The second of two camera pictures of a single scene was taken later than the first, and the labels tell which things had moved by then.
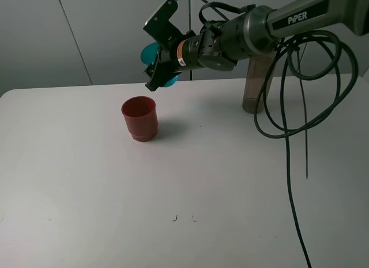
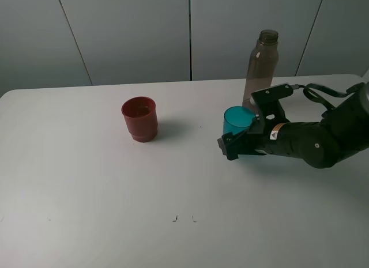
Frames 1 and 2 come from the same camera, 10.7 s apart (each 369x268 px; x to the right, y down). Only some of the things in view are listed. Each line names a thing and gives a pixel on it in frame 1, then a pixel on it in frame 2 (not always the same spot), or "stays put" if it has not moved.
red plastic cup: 141,118 stays put
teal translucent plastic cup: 149,54 -> 237,119
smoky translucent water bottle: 257,70 stays put
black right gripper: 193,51 -> 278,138
